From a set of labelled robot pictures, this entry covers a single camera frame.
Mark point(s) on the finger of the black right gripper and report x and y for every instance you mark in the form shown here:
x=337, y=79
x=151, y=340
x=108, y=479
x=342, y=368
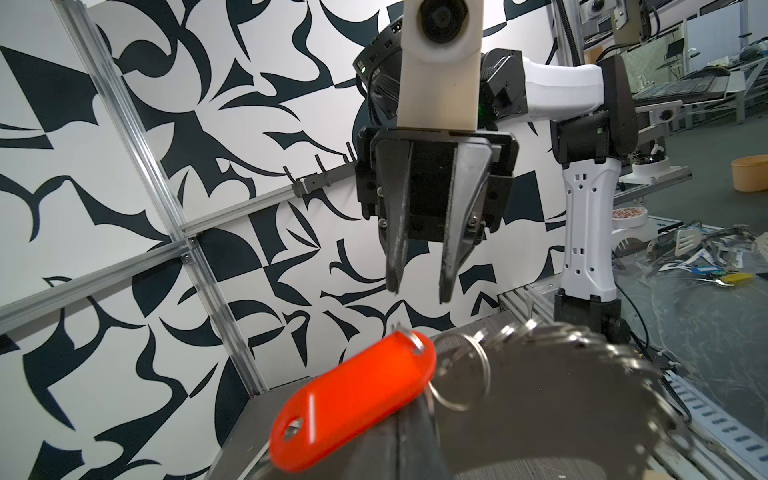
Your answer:
x=472, y=160
x=393, y=170

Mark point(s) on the white cable duct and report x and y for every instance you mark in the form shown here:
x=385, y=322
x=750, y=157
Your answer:
x=724, y=446

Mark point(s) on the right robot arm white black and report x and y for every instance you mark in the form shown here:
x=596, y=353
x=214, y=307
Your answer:
x=593, y=121

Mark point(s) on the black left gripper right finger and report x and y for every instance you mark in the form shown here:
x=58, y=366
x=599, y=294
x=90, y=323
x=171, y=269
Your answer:
x=419, y=455

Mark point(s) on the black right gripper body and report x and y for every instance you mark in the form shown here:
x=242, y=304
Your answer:
x=425, y=164

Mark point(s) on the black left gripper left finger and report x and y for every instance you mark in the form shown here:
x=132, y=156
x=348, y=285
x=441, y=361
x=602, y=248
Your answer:
x=376, y=455

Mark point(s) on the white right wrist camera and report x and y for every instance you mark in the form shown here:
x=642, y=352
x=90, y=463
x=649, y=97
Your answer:
x=440, y=68

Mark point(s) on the wall hook rail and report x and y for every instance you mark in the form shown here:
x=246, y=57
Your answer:
x=308, y=184

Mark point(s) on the red plastic key tag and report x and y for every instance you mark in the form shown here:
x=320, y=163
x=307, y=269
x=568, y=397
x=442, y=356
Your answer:
x=338, y=406

